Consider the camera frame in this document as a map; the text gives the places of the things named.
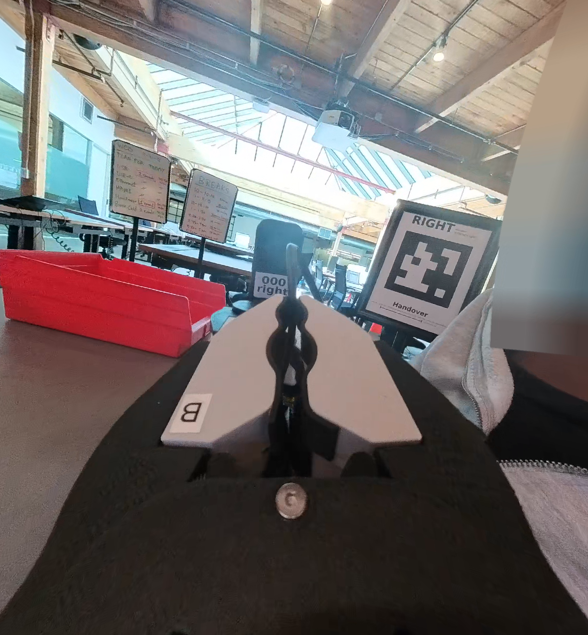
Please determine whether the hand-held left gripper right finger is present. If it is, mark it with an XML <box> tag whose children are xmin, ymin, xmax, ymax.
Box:
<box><xmin>298</xmin><ymin>295</ymin><xmax>424</xmax><ymax>462</ymax></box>

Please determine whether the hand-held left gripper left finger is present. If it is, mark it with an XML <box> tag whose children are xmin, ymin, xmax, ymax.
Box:
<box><xmin>161</xmin><ymin>295</ymin><xmax>288</xmax><ymax>454</ymax></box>

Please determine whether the black cable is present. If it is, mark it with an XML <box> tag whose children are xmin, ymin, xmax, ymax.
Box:
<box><xmin>279</xmin><ymin>242</ymin><xmax>325</xmax><ymax>398</ymax></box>

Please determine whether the wooden office desk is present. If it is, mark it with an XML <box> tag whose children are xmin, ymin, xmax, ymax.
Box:
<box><xmin>137</xmin><ymin>242</ymin><xmax>255</xmax><ymax>279</ymax></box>
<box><xmin>0</xmin><ymin>196</ymin><xmax>126</xmax><ymax>259</ymax></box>

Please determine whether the grey desk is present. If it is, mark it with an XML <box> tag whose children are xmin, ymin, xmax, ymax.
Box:
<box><xmin>0</xmin><ymin>280</ymin><xmax>210</xmax><ymax>635</ymax></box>

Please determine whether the whiteboard on stand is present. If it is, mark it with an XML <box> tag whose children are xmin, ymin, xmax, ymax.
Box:
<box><xmin>109</xmin><ymin>140</ymin><xmax>171</xmax><ymax>224</ymax></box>
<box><xmin>180</xmin><ymin>169</ymin><xmax>238</xmax><ymax>244</ymax></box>

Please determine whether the white ceiling projector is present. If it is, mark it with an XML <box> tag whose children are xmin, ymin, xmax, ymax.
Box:
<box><xmin>312</xmin><ymin>102</ymin><xmax>361</xmax><ymax>149</ymax></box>

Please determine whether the framed black white marker poster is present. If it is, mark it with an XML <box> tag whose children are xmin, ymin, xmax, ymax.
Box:
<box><xmin>356</xmin><ymin>199</ymin><xmax>503</xmax><ymax>336</ymax></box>

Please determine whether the red plastic bin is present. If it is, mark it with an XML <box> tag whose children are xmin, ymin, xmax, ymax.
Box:
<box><xmin>0</xmin><ymin>249</ymin><xmax>226</xmax><ymax>359</ymax></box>

